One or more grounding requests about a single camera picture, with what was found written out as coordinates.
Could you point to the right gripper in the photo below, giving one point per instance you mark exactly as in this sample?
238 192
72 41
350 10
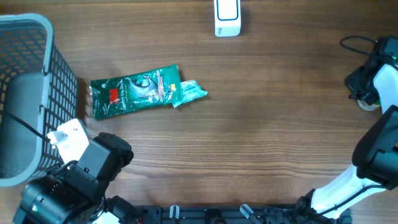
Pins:
352 78

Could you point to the small jar green lid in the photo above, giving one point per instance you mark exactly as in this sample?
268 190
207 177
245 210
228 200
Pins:
368 107

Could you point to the light blue tissue pack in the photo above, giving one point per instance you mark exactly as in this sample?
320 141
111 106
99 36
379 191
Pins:
190 90

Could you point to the green snack bag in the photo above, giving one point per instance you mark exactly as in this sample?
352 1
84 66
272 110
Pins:
122 95

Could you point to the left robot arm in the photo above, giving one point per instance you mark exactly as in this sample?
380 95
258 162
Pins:
75 191

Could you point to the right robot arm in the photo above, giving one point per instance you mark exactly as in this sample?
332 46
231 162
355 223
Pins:
373 166

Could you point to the white barcode scanner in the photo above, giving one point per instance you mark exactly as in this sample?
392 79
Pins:
227 18

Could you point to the grey plastic shopping basket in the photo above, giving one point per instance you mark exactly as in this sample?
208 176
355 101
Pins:
39 92

